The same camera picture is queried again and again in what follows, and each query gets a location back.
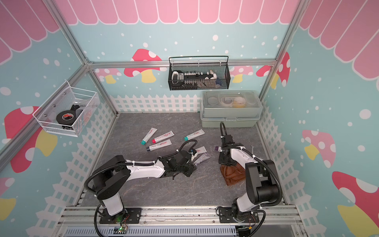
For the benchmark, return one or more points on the black wire mesh basket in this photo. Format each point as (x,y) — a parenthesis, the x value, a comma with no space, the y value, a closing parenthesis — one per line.
(199,73)

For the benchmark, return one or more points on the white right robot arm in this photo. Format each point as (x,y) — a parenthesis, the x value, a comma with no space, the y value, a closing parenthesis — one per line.
(262,184)

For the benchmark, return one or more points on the black tape roll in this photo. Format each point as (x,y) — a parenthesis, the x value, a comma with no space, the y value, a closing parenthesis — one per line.
(66,118)

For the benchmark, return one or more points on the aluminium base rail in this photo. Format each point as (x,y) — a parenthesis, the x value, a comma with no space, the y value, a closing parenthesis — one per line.
(180,221)

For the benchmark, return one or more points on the green plastic storage box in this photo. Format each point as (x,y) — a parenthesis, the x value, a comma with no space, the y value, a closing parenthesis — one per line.
(235,109)

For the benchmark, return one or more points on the white dark cap toothpaste tube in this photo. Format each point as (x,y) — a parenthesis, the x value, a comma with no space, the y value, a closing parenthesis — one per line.
(159,145)

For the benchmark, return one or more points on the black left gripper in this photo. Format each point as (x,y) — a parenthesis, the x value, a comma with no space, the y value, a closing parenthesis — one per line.
(190,170)

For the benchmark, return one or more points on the far left green cap tube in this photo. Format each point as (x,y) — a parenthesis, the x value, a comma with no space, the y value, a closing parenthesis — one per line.
(148,136)

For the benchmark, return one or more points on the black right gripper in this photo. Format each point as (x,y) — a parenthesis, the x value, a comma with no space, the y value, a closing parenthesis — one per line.
(220,160)

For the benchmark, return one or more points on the silver purple Protetix toothpaste tube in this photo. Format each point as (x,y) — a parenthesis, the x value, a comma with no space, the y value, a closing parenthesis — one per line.
(204,157)

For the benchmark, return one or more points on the white wire basket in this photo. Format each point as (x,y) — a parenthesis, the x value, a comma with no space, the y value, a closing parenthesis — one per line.
(83,102)

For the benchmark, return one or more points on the brown cloth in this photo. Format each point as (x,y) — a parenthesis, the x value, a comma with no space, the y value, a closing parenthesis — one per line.
(233,174)

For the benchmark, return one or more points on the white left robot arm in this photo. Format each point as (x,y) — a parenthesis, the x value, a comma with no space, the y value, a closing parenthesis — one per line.
(106,182)

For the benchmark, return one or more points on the white pink cap toothpaste tube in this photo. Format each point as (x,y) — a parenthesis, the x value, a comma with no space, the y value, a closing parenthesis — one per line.
(163,137)

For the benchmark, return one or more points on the white green cap toothpaste tube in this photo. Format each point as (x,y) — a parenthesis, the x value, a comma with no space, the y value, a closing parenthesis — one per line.
(194,135)

